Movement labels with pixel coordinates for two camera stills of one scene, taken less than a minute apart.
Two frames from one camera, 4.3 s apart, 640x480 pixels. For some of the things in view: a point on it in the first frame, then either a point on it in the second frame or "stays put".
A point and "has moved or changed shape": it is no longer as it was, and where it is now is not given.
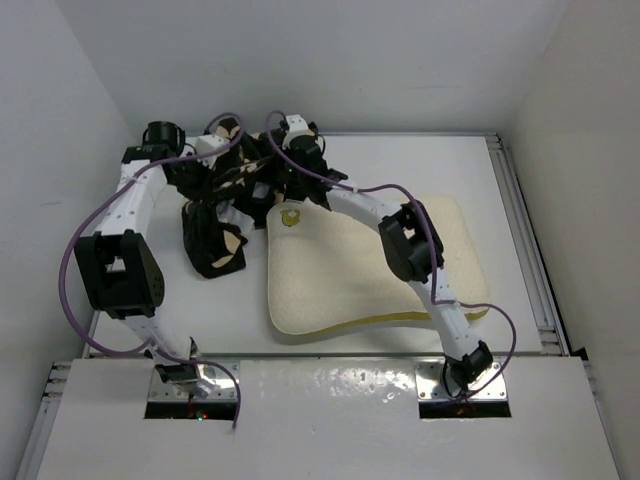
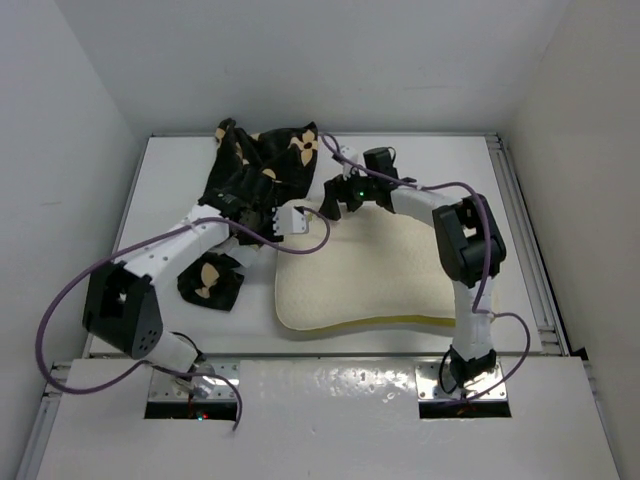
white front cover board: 327,420 stays put
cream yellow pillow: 329,269 stays put
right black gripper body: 292,170 → 356,187
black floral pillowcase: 242,178 has moved or changed shape
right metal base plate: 430,388 stays put
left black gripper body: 191,176 → 262,222
